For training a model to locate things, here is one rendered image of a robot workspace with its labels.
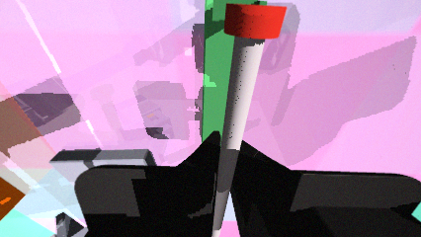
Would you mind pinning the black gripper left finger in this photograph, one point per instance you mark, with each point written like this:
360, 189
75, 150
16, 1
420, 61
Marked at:
185, 192

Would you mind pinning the grey rod with red cap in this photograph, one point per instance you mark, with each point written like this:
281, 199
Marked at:
250, 25

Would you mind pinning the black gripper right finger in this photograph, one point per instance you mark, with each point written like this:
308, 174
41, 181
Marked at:
269, 199

